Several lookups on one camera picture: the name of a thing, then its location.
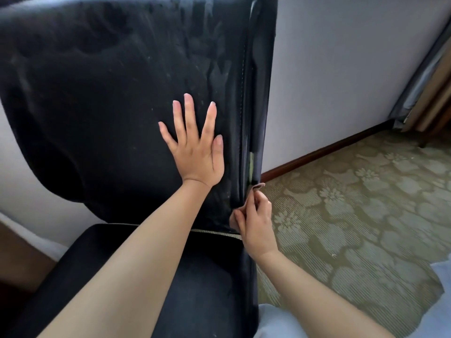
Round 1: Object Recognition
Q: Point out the person's right hand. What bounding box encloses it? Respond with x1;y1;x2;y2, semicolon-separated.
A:
229;188;280;259

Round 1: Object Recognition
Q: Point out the person's left hand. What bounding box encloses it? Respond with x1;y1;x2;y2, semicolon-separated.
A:
158;93;225;189

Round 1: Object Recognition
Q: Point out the black leather chair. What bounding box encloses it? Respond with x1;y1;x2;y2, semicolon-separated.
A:
0;0;279;338

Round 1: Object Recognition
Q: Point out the person's right forearm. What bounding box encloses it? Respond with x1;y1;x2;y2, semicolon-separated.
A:
254;250;396;338

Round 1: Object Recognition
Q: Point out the person's left forearm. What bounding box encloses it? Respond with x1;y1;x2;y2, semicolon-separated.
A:
38;179;214;338

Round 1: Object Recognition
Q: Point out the brown wooden baseboard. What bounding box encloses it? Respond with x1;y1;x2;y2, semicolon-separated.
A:
260;120;396;183

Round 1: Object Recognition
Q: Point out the brown wooden furniture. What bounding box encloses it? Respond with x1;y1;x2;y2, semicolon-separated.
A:
0;221;58;296

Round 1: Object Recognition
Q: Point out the grey curtain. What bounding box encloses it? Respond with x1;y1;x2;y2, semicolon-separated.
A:
388;17;451;121

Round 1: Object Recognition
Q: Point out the dark wooden furniture leg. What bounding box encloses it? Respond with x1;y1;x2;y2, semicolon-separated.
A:
417;107;451;149

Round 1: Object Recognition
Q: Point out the light blue garment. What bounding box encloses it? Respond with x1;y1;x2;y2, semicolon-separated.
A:
253;260;451;338

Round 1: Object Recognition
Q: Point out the beige curtain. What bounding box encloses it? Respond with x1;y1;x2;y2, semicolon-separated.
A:
402;56;451;134

